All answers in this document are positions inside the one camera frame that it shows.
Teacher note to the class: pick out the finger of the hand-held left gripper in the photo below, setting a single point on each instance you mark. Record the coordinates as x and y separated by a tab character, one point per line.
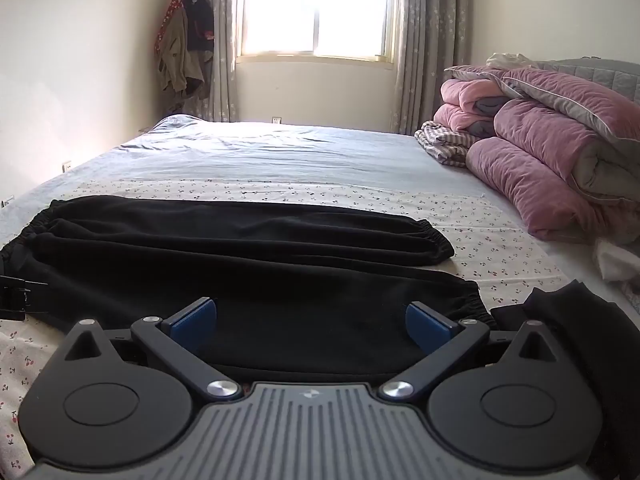
12	297

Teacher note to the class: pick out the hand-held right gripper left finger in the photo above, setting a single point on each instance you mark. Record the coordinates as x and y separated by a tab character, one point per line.
196	321

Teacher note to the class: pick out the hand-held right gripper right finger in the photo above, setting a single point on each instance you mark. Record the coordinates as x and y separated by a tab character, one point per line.
425	324

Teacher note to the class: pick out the black pants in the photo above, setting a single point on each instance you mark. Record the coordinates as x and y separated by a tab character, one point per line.
250	270

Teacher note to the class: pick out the cherry print bed sheet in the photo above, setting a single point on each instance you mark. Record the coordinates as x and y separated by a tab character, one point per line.
475	230

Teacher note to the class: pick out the dark cloth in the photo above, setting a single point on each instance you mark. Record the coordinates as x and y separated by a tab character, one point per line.
580	325

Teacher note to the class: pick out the striped folded cloth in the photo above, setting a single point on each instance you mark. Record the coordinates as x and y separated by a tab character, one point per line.
442	142

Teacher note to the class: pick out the blue-grey bed sheet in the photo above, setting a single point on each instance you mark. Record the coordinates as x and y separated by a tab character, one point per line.
280	152

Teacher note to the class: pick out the white cloth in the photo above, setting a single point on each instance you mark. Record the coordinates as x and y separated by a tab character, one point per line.
510	60
617	260

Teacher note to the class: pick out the mauve pink folded quilt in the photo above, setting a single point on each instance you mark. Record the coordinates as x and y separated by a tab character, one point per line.
545	160

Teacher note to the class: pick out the light pink folded blanket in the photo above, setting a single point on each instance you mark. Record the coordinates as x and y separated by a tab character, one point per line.
460	105

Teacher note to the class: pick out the grey patterned curtain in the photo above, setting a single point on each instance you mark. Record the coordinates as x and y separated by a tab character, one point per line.
220	60
430	45

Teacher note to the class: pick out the red patterned hanging garment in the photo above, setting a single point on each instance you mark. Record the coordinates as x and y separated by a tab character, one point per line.
167	20

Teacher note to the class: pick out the dark hanging jacket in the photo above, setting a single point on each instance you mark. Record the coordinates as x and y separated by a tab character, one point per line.
200	15

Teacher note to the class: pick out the grey quilted headboard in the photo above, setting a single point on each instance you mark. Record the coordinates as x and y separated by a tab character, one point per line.
600	72

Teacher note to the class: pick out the window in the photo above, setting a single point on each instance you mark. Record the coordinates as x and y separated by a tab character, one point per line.
315	5

